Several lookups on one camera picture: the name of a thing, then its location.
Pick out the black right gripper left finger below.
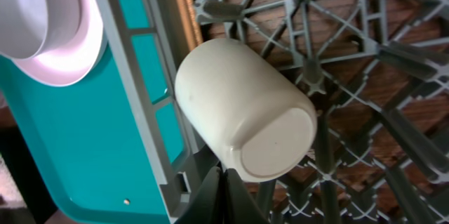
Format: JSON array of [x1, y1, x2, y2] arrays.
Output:
[[175, 166, 223, 224]]

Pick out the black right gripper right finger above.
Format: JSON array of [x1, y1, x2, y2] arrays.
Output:
[[224, 169, 269, 224]]

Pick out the cream paper cup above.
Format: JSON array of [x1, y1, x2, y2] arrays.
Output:
[[175, 38, 317, 183]]

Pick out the white bowl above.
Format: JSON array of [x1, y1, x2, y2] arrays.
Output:
[[0, 0, 83, 60]]

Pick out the grey dishwasher rack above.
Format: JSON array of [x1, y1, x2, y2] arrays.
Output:
[[98, 0, 448, 223]]

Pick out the teal plastic tray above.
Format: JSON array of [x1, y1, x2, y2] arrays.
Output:
[[0, 0, 187, 224]]

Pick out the wooden chopstick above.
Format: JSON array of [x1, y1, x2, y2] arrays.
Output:
[[176, 0, 203, 50]]

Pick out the spilled white rice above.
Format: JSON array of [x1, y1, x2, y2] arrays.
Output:
[[0, 157, 27, 209]]

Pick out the large white plate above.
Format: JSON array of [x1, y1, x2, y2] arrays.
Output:
[[1, 0, 106, 87]]

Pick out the black plastic tray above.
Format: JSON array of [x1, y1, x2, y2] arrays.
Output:
[[1, 126, 58, 224]]

